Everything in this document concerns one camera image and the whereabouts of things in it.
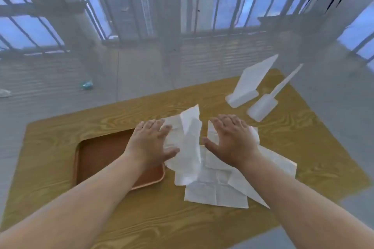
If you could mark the person's right forearm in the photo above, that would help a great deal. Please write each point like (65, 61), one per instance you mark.
(306, 213)

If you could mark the person's left hand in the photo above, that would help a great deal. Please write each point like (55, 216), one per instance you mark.
(149, 143)

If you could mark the person's left forearm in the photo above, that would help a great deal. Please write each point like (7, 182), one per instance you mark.
(73, 213)

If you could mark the white plastic upright stand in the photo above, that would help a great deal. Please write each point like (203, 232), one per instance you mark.
(261, 108)
(248, 82)

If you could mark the person's right hand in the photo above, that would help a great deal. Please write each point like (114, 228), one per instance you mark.
(233, 140)

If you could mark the brown wooden tray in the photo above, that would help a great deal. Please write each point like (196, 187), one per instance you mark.
(96, 158)

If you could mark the teal crumpled wrapper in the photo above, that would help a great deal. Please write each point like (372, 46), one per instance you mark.
(87, 85)

